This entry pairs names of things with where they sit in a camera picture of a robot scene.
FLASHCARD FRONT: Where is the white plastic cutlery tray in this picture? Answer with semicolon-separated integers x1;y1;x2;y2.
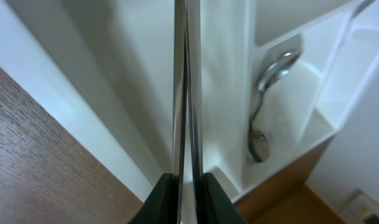
0;1;379;200

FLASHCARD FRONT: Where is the white wall outlet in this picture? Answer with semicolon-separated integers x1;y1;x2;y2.
339;190;379;224

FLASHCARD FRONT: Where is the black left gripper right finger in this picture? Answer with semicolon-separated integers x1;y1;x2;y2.
195;172;247;224

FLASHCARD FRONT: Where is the metal spoon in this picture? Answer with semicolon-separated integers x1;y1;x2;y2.
248;121;269;163
250;49;302;121

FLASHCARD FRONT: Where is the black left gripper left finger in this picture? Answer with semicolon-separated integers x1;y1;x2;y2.
128;173;178;224

